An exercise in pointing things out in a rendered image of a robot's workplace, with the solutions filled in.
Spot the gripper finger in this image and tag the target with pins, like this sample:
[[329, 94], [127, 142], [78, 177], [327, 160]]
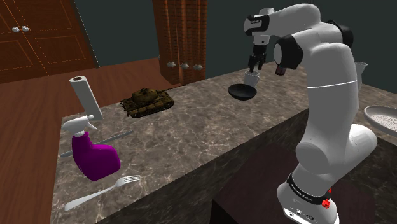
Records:
[[251, 63], [261, 62]]

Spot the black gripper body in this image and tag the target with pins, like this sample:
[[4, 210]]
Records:
[[259, 50]]

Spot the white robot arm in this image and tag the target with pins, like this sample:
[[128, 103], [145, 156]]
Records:
[[328, 102]]

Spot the white mug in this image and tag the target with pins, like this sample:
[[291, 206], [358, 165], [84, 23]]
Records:
[[252, 80]]

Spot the dark red small cylinder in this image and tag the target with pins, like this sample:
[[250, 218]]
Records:
[[280, 70]]

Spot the black bowl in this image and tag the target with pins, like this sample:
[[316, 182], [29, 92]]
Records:
[[242, 91]]

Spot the brown cabinet with knobs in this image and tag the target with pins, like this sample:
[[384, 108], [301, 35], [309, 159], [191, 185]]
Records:
[[181, 40]]

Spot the white pitcher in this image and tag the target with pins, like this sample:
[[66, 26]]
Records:
[[360, 73]]

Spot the olive toy tank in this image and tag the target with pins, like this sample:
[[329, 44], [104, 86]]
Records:
[[147, 102]]

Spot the dark robot stand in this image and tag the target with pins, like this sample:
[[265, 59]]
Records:
[[257, 186]]

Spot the grey plate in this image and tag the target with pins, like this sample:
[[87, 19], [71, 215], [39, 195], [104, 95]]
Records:
[[383, 119]]

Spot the grey long knife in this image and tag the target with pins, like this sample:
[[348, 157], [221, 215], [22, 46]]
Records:
[[119, 136]]

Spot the white paper towel roll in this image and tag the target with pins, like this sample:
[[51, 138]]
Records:
[[88, 99]]

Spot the purple spray bottle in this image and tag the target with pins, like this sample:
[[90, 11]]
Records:
[[96, 161]]

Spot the silver fork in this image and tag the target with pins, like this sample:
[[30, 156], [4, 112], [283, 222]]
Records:
[[102, 192]]

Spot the brown wooden double door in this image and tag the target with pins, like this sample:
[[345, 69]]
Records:
[[40, 37]]

